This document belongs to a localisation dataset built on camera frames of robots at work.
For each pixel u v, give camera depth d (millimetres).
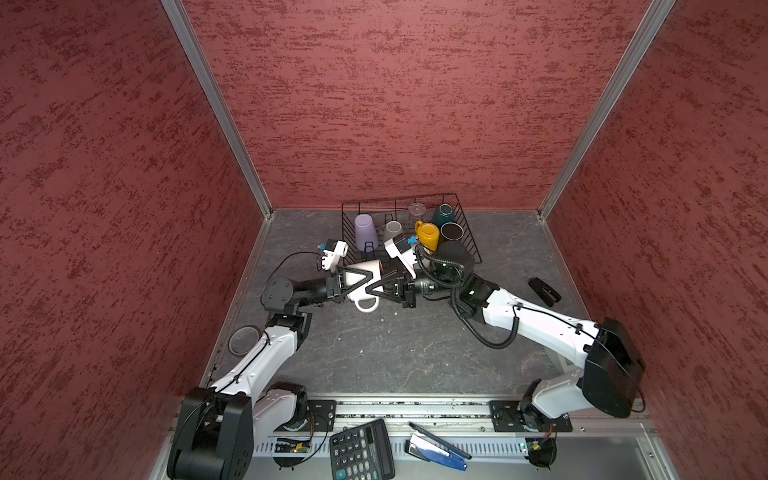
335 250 664
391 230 981
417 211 1082
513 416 739
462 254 558
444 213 1033
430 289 599
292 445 719
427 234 990
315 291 623
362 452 680
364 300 629
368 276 609
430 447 693
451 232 999
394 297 601
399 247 578
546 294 972
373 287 609
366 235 995
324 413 741
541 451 711
